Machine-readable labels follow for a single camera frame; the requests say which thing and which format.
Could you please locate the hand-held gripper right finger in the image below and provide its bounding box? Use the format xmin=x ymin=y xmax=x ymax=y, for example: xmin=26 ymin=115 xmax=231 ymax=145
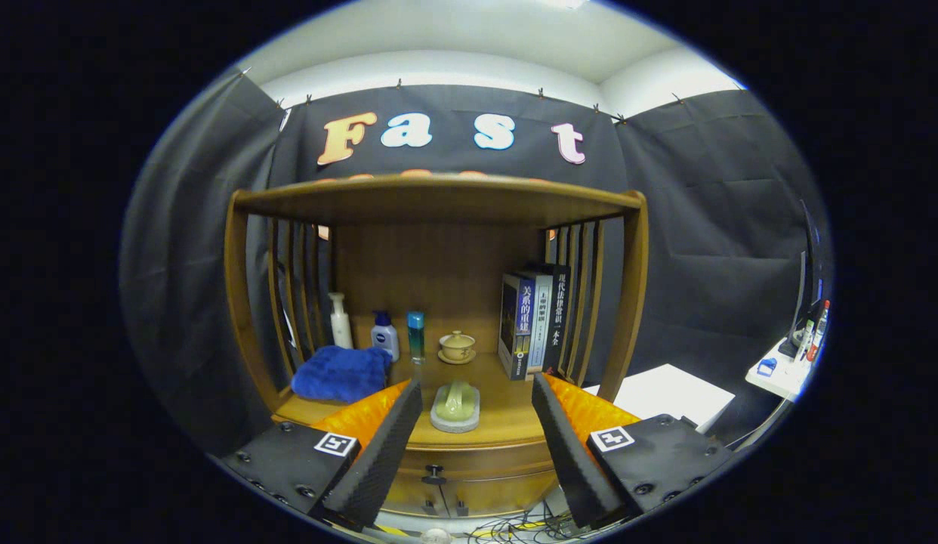
xmin=531 ymin=372 xmax=734 ymax=528

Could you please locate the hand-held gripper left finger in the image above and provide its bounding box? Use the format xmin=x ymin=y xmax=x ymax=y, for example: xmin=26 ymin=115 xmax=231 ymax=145
xmin=220 ymin=378 xmax=424 ymax=530

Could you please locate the wooden drawer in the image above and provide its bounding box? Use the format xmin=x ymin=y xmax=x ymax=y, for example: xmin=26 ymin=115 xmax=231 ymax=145
xmin=378 ymin=438 xmax=560 ymax=518

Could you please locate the wooden slatted cabinet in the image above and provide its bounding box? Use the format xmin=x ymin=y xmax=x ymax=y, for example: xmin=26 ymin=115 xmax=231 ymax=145
xmin=224 ymin=172 xmax=650 ymax=522

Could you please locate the blue towel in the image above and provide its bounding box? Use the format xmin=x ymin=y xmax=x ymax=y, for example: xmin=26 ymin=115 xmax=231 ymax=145
xmin=290 ymin=345 xmax=394 ymax=403

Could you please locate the white box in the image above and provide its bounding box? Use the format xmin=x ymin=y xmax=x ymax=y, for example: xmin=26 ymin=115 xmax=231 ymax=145
xmin=582 ymin=364 xmax=736 ymax=435

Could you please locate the white lotion bottle blue cap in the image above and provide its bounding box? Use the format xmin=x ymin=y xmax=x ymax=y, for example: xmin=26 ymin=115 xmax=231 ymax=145
xmin=371 ymin=311 xmax=400 ymax=362

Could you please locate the teal blue bottle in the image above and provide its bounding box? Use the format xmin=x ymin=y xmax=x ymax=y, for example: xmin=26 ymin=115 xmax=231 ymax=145
xmin=406 ymin=311 xmax=426 ymax=365

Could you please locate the book with pale spine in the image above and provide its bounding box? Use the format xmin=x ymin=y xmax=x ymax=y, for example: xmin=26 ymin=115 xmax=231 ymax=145
xmin=526 ymin=270 xmax=554 ymax=375

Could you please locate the beige lidded teacup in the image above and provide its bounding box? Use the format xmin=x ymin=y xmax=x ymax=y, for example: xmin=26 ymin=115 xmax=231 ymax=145
xmin=437 ymin=330 xmax=478 ymax=366

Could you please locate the book with black spine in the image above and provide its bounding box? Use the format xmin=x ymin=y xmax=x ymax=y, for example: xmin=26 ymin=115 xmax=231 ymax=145
xmin=541 ymin=264 xmax=572 ymax=375

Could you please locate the white pump bottle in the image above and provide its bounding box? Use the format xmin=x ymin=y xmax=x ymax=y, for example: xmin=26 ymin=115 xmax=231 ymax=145
xmin=329 ymin=292 xmax=353 ymax=350

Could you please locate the book with blue spine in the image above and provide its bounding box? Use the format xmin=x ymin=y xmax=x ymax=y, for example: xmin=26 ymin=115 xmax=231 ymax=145
xmin=498 ymin=274 xmax=538 ymax=381

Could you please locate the white side table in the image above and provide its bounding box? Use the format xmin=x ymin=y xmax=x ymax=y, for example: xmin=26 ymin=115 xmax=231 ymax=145
xmin=745 ymin=332 xmax=817 ymax=401

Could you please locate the red capped bottle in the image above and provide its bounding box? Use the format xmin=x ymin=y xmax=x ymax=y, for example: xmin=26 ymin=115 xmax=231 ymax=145
xmin=807 ymin=300 xmax=831 ymax=362

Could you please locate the dark monitor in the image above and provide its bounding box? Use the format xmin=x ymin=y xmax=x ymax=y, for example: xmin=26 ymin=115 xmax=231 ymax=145
xmin=798 ymin=200 xmax=826 ymax=341

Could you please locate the tangle of floor cables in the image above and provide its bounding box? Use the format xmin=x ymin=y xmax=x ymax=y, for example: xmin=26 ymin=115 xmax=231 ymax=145
xmin=420 ymin=506 xmax=583 ymax=544

